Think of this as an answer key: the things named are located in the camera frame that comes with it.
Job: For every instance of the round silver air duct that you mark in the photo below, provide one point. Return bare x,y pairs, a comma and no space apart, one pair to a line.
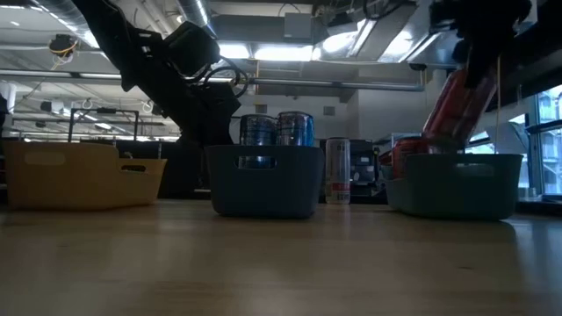
195,13

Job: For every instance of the grey ceiling box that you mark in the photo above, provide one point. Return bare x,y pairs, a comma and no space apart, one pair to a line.
297,25

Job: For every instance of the green plastic bin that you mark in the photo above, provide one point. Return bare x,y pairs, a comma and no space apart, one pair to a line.
461,193

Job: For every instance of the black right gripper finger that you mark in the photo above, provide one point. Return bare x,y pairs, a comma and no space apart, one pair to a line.
479,66

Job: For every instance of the dome security camera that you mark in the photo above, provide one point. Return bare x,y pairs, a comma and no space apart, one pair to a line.
417,67

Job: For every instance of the blue silver energy drink can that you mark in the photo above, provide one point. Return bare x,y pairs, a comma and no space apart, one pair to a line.
295,129
258,131

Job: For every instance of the dark blue plastic bin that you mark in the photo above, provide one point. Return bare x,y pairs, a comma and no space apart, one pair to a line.
263,193

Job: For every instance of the long horizontal ceiling pipe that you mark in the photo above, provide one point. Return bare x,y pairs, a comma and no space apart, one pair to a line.
329,83

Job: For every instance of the tall white slim can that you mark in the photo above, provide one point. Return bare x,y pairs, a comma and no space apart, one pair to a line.
337,171

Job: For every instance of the grey wall vent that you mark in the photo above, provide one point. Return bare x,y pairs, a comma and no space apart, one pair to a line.
329,110

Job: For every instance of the ribbed silver air duct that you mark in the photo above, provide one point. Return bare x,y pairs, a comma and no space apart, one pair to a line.
66,17

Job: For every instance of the red cola can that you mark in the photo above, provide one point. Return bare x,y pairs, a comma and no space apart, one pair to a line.
406,158
456,114

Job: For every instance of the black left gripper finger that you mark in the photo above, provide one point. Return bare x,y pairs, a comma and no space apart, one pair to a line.
213,118

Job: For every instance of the yellow plastic bin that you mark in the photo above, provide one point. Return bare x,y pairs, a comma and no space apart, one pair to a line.
79,184

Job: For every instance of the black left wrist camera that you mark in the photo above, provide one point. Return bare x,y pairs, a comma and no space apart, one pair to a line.
191,48

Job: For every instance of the ceiling light panel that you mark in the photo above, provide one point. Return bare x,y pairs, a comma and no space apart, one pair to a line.
281,53

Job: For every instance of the window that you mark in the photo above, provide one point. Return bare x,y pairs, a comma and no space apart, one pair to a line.
549,153

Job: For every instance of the black countertop appliance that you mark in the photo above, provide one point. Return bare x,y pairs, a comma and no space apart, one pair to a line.
364,169

